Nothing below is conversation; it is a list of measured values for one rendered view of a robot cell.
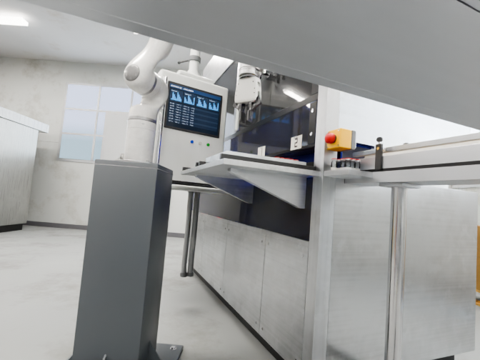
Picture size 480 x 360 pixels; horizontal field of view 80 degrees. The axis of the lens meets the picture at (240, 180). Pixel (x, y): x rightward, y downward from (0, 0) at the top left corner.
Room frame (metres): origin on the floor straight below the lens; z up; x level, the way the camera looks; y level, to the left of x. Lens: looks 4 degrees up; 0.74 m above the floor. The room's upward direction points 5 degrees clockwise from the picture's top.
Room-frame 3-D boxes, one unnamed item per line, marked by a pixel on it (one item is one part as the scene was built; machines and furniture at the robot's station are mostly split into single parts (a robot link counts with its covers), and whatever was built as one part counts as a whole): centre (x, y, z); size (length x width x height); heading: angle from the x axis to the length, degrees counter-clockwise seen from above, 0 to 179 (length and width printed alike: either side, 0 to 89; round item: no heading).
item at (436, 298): (2.24, -0.37, 0.44); 2.06 x 1.00 x 0.88; 23
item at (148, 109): (1.27, 0.44, 1.16); 0.19 x 0.12 x 0.24; 165
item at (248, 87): (1.11, 0.00, 1.18); 0.10 x 0.07 x 0.11; 57
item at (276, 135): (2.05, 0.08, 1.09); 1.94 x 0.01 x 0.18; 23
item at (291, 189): (1.14, -0.11, 0.80); 0.34 x 0.03 x 0.13; 113
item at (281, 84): (1.36, -0.22, 1.51); 0.43 x 0.01 x 0.59; 23
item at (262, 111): (1.77, -0.04, 1.51); 0.47 x 0.01 x 0.59; 23
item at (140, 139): (1.24, 0.44, 0.95); 0.19 x 0.19 x 0.18
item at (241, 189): (1.60, 0.08, 0.80); 0.34 x 0.03 x 0.13; 113
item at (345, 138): (1.06, -0.36, 1.00); 0.08 x 0.07 x 0.07; 113
